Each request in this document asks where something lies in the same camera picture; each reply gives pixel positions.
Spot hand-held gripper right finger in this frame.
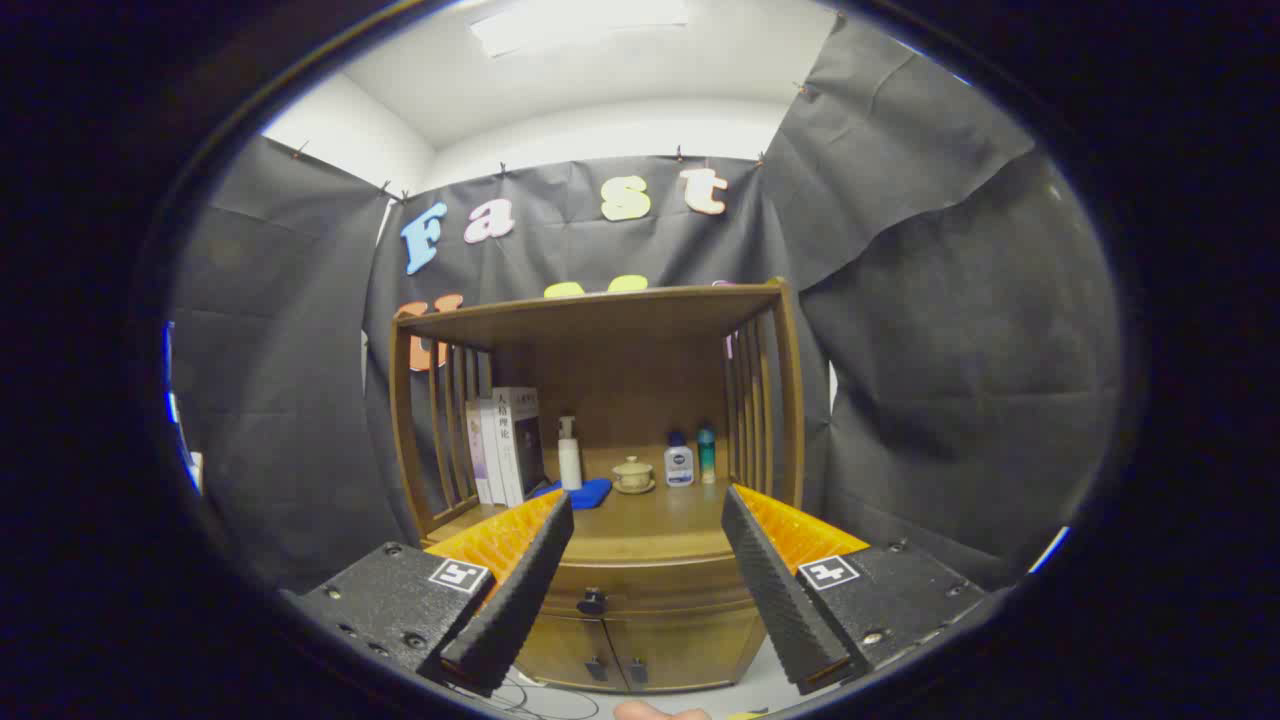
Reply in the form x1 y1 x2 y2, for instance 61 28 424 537
720 484 991 696

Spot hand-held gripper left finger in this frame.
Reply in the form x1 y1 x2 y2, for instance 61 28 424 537
285 488 576 698

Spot wooden countertop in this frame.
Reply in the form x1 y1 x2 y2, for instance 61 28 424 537
425 470 746 567

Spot wooden cabinet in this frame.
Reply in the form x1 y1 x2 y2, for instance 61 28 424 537
388 278 806 693

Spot blue folded cloth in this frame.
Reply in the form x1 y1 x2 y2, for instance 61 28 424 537
530 478 613 510

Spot white pump bottle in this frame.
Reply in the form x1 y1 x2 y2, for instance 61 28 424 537
557 416 583 491

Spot thin white book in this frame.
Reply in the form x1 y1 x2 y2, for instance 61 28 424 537
478 398 507 506

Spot pale purple book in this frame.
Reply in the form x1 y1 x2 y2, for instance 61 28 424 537
465 400 491 504

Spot thick white book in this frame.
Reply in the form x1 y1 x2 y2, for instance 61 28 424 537
492 387 547 506

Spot thin black cables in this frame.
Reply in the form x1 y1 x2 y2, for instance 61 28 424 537
445 670 601 720

